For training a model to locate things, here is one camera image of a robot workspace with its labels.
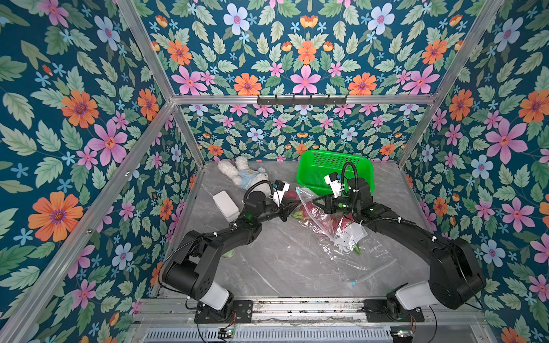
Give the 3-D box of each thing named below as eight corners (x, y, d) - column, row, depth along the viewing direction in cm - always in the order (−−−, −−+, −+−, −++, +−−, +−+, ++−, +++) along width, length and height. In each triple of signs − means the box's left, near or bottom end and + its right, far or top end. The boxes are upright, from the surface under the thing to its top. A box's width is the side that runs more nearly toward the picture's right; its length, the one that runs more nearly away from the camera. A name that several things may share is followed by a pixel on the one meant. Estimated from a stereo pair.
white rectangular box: (229, 224, 98) (226, 217, 93) (214, 203, 105) (211, 196, 101) (241, 216, 100) (239, 209, 96) (226, 196, 108) (223, 189, 103)
